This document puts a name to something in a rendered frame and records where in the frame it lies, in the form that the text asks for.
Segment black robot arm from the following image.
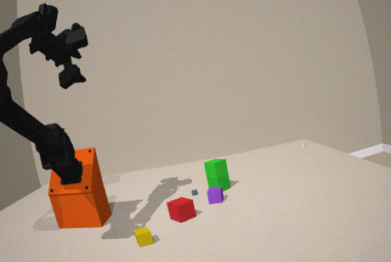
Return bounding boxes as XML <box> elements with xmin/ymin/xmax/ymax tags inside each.
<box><xmin>0</xmin><ymin>3</ymin><xmax>88</xmax><ymax>185</ymax></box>

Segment purple block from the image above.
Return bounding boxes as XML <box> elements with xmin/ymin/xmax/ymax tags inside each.
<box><xmin>207</xmin><ymin>186</ymin><xmax>224</xmax><ymax>204</ymax></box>

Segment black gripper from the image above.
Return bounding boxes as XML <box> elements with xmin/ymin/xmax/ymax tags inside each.
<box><xmin>45</xmin><ymin>33</ymin><xmax>86</xmax><ymax>89</ymax></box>

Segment small yellow block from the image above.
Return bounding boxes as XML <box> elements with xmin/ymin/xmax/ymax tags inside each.
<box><xmin>133</xmin><ymin>227</ymin><xmax>154</xmax><ymax>247</ymax></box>

